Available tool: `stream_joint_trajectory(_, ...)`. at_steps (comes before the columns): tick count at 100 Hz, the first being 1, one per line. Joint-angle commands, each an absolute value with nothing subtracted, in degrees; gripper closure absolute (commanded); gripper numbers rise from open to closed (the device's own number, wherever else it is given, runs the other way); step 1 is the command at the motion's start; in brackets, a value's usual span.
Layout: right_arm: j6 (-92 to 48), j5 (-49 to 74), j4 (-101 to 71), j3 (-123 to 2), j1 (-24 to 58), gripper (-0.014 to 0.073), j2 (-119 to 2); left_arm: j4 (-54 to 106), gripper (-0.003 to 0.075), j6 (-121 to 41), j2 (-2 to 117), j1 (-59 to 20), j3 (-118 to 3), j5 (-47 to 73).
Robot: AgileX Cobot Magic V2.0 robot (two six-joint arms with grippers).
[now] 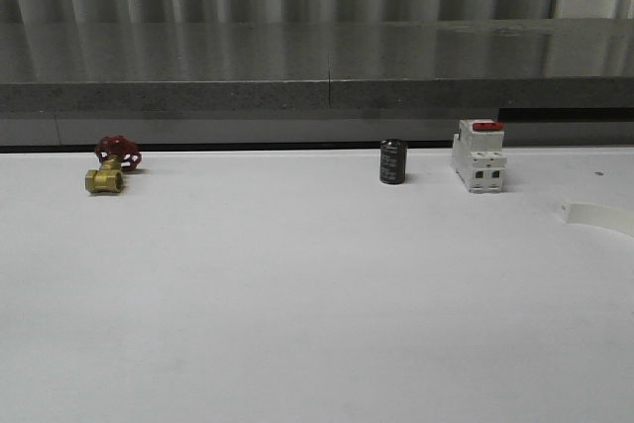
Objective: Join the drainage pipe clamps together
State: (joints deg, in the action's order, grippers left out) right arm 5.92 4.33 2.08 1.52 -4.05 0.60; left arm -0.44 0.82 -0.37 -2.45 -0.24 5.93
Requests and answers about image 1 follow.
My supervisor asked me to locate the white half-ring pipe clamp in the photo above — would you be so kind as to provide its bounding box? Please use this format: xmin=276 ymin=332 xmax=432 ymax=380
xmin=561 ymin=201 xmax=634 ymax=237

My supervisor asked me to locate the black cylindrical capacitor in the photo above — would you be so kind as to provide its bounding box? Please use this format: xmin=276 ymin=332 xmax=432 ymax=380
xmin=379 ymin=139 xmax=407 ymax=185

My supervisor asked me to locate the brass valve red handwheel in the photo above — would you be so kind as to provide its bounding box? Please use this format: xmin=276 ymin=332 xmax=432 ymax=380
xmin=85 ymin=136 xmax=142 ymax=194

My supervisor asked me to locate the grey stone counter ledge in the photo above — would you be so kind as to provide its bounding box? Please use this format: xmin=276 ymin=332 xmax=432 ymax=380
xmin=1 ymin=19 xmax=633 ymax=118

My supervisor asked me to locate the white circuit breaker red switch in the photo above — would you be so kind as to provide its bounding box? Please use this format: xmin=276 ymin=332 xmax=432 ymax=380
xmin=452 ymin=119 xmax=507 ymax=193

